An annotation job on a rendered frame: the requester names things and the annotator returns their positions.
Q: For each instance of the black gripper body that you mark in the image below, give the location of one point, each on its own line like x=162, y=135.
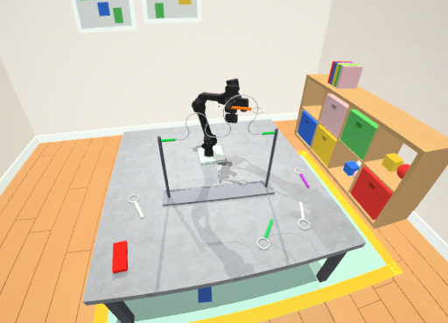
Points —
x=231, y=89

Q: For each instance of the blue rectangular block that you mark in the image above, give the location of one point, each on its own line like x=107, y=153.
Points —
x=205, y=294

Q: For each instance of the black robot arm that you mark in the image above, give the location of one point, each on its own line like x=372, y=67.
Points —
x=199, y=106

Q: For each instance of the red rectangular block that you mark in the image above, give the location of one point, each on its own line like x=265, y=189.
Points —
x=120, y=260

